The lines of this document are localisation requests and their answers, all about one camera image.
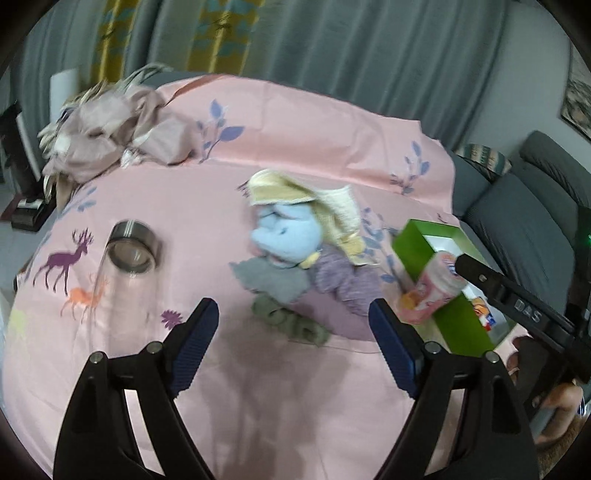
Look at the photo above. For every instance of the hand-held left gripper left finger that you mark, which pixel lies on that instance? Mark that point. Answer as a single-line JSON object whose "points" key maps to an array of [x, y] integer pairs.
{"points": [[198, 341]]}

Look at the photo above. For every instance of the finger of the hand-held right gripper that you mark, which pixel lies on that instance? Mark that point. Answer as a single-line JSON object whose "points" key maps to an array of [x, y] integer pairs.
{"points": [[503, 295]]}

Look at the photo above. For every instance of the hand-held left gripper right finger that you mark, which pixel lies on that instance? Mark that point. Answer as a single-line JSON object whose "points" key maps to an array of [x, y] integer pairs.
{"points": [[392, 350]]}

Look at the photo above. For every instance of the green box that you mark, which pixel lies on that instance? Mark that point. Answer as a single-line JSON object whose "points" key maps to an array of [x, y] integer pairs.
{"points": [[461, 330]]}

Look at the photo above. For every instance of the purple towel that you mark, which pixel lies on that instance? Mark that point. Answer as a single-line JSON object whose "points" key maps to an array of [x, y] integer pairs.
{"points": [[344, 279]]}

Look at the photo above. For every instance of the olive green towel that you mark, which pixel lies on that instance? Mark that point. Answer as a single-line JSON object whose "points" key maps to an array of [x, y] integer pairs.
{"points": [[291, 323]]}

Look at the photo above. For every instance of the grey towel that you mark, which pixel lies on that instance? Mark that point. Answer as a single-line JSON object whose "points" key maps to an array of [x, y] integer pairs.
{"points": [[268, 277]]}

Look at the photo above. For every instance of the light blue towel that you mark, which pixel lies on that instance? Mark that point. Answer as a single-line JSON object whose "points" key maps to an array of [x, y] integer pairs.
{"points": [[286, 230]]}

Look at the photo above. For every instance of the person's right forearm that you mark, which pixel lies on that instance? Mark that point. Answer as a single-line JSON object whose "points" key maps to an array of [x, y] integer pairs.
{"points": [[561, 408]]}

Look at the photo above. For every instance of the colourful packet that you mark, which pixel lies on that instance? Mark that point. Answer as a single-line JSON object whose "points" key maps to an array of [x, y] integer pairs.
{"points": [[484, 314]]}

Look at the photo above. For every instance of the grey sofa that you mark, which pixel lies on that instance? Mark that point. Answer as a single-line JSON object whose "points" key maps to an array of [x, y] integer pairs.
{"points": [[521, 221]]}

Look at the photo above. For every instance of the pink printed bedsheet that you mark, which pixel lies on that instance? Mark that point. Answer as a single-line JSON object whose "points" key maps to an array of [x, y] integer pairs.
{"points": [[300, 392]]}

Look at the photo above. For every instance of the glass jar with metal lid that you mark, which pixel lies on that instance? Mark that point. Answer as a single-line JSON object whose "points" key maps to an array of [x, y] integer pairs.
{"points": [[134, 230]]}

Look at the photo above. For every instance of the striped cushion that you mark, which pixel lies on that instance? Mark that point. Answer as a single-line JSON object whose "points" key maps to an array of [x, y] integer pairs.
{"points": [[485, 159]]}

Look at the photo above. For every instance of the black box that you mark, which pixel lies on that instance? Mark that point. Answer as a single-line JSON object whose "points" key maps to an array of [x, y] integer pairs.
{"points": [[30, 214]]}

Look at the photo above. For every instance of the black furniture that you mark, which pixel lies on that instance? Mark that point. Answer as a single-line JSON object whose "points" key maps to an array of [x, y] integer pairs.
{"points": [[18, 147]]}

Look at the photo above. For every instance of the grey curtain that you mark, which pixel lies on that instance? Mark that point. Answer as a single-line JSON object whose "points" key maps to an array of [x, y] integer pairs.
{"points": [[369, 55]]}

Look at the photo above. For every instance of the white cylinder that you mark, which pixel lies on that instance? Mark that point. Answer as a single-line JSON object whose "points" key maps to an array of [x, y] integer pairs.
{"points": [[62, 92]]}

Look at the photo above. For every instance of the yellow patterned curtain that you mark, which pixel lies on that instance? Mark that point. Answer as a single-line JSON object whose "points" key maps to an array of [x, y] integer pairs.
{"points": [[221, 37]]}

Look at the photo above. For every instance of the framed wall picture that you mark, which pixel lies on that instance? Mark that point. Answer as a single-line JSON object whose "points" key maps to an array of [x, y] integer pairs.
{"points": [[579, 97]]}

